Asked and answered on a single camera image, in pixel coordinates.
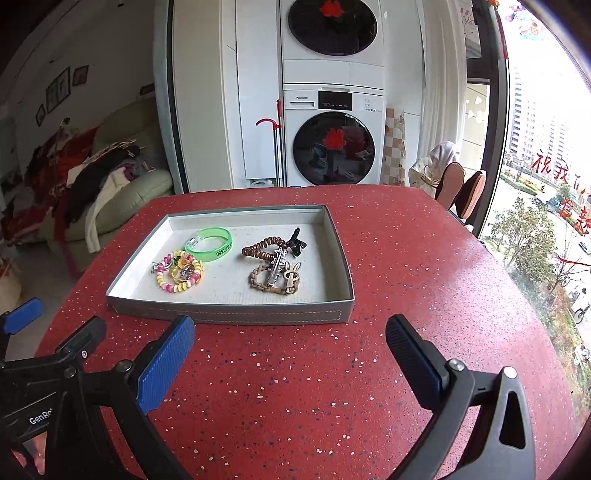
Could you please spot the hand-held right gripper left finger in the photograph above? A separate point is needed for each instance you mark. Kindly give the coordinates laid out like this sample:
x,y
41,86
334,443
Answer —
x,y
166,364

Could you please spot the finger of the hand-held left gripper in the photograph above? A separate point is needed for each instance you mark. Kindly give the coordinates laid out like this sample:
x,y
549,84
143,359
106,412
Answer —
x,y
23,314
85,337

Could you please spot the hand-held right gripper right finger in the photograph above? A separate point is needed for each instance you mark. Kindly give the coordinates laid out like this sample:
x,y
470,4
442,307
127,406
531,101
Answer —
x,y
411,360

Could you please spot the grey jewelry tray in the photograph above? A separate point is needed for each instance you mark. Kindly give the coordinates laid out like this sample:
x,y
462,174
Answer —
x,y
231,282

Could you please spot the beige rabbit hair clip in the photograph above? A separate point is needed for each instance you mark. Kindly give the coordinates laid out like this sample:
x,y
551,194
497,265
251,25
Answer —
x,y
290,277

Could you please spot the silver metal hair clip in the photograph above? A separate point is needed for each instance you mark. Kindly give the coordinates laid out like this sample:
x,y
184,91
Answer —
x,y
276,265

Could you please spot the person's left hand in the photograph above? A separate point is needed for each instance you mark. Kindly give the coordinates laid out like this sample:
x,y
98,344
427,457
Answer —
x,y
25,456

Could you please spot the beige sofa with clothes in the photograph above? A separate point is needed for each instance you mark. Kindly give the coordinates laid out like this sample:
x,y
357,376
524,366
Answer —
x,y
83,184

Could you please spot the pale green sofa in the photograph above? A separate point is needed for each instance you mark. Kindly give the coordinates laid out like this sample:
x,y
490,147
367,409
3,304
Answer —
x,y
147,189

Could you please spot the black claw hair clip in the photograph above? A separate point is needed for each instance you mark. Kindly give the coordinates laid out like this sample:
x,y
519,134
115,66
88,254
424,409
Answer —
x,y
295,244

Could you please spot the brown round-back chair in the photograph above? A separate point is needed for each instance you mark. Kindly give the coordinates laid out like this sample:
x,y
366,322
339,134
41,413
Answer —
x,y
472,194
450,184

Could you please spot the white cloth bag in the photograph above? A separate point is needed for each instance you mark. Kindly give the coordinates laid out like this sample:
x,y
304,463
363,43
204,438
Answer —
x,y
436,159

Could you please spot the red window decal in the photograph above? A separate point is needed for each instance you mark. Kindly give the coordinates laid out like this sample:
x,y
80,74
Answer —
x,y
565,210

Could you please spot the white washing machine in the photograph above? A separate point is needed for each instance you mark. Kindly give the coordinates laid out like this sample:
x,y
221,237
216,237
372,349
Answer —
x,y
332,147

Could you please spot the white tall cabinet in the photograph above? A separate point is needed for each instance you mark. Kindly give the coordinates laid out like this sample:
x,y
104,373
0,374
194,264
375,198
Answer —
x,y
207,92

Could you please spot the white curtain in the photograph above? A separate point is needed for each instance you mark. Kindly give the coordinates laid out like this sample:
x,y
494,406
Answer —
x,y
443,69

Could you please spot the white tumble dryer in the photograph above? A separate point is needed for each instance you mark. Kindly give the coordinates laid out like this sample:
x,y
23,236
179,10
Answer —
x,y
332,27

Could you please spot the small dark picture frame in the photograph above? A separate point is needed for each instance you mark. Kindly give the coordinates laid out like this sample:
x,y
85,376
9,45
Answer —
x,y
80,76
40,114

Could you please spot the tall dark picture frame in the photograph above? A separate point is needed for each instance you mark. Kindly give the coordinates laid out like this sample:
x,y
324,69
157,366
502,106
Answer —
x,y
57,90

